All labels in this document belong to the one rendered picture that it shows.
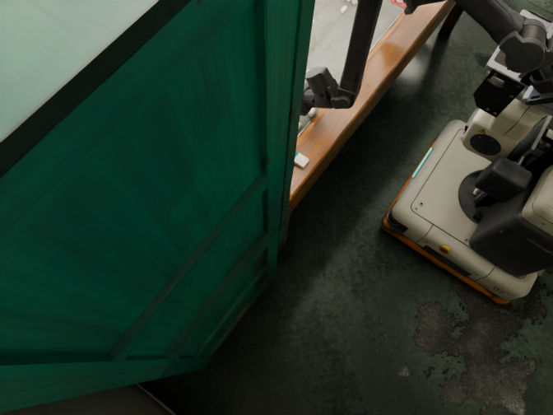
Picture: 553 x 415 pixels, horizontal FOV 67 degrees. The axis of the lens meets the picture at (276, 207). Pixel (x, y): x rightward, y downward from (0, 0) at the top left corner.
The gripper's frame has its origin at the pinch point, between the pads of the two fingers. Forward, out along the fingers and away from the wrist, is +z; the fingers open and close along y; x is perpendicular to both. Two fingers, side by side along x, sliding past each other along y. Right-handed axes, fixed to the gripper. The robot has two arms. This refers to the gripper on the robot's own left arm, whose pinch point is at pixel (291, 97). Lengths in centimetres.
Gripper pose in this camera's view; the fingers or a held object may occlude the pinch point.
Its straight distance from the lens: 147.0
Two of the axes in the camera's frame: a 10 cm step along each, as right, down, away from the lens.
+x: 5.1, 6.3, 5.8
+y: -6.1, 7.5, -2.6
